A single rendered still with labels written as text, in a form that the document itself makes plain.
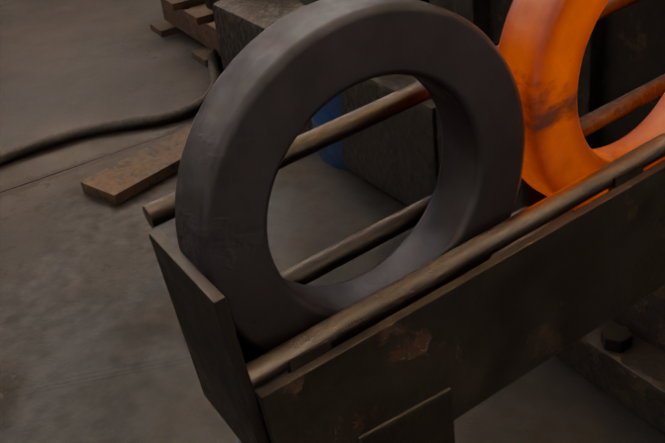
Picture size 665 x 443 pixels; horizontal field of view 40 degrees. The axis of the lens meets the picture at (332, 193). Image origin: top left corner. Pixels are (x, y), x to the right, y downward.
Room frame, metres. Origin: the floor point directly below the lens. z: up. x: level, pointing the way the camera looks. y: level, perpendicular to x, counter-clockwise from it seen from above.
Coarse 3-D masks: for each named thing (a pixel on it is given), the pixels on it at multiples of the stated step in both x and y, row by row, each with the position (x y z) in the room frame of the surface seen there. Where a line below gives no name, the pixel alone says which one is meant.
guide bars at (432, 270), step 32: (640, 160) 0.43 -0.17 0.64; (576, 192) 0.41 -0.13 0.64; (512, 224) 0.39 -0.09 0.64; (448, 256) 0.37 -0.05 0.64; (480, 256) 0.38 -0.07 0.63; (384, 288) 0.36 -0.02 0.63; (416, 288) 0.36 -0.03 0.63; (352, 320) 0.34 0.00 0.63; (288, 352) 0.33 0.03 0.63; (320, 352) 0.33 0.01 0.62; (256, 384) 0.32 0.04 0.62
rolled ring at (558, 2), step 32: (544, 0) 0.43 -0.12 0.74; (576, 0) 0.43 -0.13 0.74; (608, 0) 0.44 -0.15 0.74; (512, 32) 0.44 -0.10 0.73; (544, 32) 0.42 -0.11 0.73; (576, 32) 0.43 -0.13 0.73; (512, 64) 0.43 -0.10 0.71; (544, 64) 0.42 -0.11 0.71; (576, 64) 0.43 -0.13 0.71; (544, 96) 0.42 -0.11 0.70; (576, 96) 0.43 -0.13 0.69; (544, 128) 0.42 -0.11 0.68; (576, 128) 0.43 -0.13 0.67; (640, 128) 0.50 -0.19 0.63; (544, 160) 0.42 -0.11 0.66; (576, 160) 0.43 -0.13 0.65; (608, 160) 0.45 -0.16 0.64; (544, 192) 0.44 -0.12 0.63
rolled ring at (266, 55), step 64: (320, 0) 0.40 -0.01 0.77; (384, 0) 0.39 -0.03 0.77; (256, 64) 0.36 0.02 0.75; (320, 64) 0.36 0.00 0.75; (384, 64) 0.38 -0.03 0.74; (448, 64) 0.40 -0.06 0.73; (192, 128) 0.36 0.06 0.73; (256, 128) 0.35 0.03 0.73; (448, 128) 0.42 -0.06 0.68; (512, 128) 0.41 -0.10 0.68; (192, 192) 0.34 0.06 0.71; (256, 192) 0.35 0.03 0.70; (448, 192) 0.42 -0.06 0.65; (512, 192) 0.41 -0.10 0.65; (192, 256) 0.34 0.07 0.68; (256, 256) 0.34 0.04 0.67; (256, 320) 0.34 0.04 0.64; (320, 320) 0.36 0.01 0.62
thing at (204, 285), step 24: (168, 240) 0.36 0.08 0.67; (168, 264) 0.36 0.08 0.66; (192, 264) 0.34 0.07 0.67; (168, 288) 0.37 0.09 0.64; (192, 288) 0.33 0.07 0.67; (216, 288) 0.32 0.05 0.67; (192, 312) 0.35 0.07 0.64; (216, 312) 0.31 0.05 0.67; (192, 336) 0.36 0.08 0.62; (216, 336) 0.32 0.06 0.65; (192, 360) 0.38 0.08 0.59; (216, 360) 0.33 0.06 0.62; (240, 360) 0.31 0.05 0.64; (216, 384) 0.35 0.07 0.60; (240, 384) 0.31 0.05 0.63; (216, 408) 0.36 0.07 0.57; (240, 408) 0.32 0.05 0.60; (240, 432) 0.33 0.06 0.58; (264, 432) 0.31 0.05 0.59
